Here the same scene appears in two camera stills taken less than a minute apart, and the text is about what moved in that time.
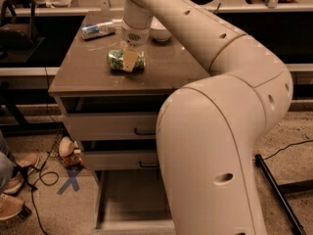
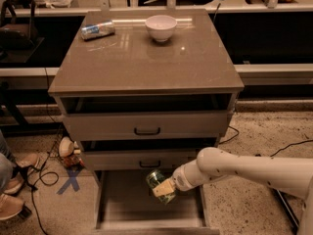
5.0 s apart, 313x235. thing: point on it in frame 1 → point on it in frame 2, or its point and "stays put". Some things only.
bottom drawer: x=131 y=202 stays put
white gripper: x=134 y=36 → x=181 y=178
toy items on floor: x=69 y=153 stays put
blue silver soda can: x=96 y=29 stays put
